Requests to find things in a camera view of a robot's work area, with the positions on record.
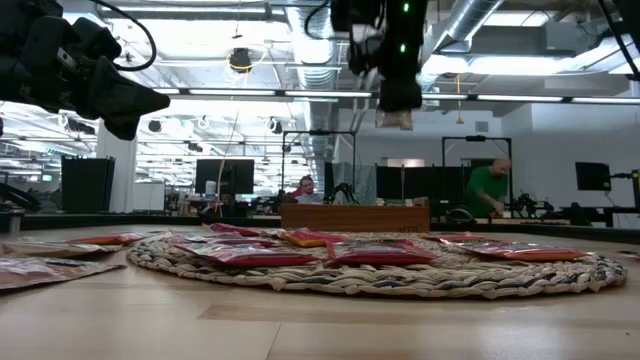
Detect black aluminium rig frame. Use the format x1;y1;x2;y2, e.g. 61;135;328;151
0;212;640;246

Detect grey metal post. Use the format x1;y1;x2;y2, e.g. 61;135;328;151
5;209;24;234

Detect black ceiling cord reel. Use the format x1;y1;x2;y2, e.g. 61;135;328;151
228;47;253;75

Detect round woven straw placemat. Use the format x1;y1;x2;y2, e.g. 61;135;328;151
125;229;629;301

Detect brown wooden tea caddy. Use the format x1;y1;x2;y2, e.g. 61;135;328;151
279;197;432;234

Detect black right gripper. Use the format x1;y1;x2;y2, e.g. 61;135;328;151
377;47;427;114

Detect silver ventilation duct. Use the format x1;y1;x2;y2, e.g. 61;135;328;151
287;4;346;151
422;0;506;76

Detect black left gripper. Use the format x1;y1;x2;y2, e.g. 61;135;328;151
29;14;171;141

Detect dark partition screen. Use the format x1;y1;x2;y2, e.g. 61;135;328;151
374;164;469;204

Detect tall black panel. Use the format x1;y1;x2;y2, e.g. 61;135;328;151
60;155;116;215

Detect black metal frame stand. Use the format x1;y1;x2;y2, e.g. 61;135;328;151
281;129;357;194
441;134;514;216

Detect black computer monitor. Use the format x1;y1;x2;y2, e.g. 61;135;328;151
574;161;612;192
194;158;256;196

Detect grey curtain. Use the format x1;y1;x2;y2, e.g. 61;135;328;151
332;162;377;206

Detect person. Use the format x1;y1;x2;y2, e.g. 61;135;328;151
463;158;514;219
292;174;324;205

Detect black desk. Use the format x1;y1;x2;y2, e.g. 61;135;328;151
559;202;640;229

